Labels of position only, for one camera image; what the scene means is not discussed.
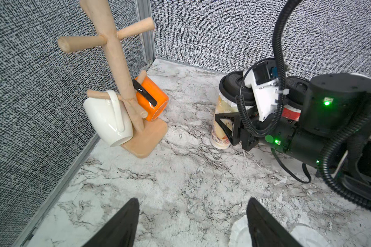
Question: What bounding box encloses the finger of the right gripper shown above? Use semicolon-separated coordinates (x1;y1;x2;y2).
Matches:
214;112;242;146

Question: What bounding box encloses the yellow patterned paper cup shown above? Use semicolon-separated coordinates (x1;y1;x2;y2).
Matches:
210;92;245;150

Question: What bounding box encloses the translucent leak-proof paper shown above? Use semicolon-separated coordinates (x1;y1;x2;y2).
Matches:
228;215;252;247
291;225;331;247

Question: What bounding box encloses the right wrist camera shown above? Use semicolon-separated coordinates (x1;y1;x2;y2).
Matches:
243;58;280;122

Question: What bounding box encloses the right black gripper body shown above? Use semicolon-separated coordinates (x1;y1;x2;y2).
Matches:
239;109;297;152

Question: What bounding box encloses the orange mug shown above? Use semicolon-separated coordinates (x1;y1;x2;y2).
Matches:
133;77;169;121

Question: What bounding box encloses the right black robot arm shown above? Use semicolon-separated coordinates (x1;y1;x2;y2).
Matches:
215;73;371;211

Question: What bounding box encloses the wooden mug tree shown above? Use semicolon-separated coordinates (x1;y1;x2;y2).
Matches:
58;1;168;158

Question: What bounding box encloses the black cup lid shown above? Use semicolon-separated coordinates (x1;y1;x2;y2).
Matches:
219;71;256;107
286;76;310;110

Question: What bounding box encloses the white mug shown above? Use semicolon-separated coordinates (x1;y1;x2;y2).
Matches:
83;90;134;147

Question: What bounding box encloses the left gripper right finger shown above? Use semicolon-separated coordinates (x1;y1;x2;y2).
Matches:
246;197;302;247

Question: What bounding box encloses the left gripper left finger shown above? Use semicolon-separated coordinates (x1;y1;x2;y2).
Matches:
83;198;140;247

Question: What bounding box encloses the red patterned paper cup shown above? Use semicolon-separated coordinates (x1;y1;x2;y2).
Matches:
282;105;302;121

